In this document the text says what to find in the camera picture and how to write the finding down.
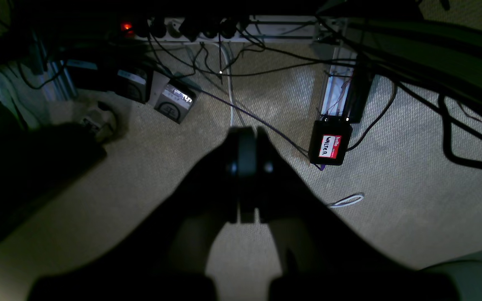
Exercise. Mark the black power adapter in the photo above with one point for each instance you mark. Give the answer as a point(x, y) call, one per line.
point(133, 82)

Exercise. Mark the aluminium table leg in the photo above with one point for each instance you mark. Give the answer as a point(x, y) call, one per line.
point(347, 80)

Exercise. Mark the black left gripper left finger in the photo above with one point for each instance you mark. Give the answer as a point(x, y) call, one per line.
point(164, 258)

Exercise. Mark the white power strip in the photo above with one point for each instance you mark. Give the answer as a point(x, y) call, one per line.
point(257, 28)

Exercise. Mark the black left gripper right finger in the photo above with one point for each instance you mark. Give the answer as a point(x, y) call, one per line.
point(321, 257)

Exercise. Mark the black box with name label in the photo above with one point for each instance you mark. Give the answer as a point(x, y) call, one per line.
point(329, 141)

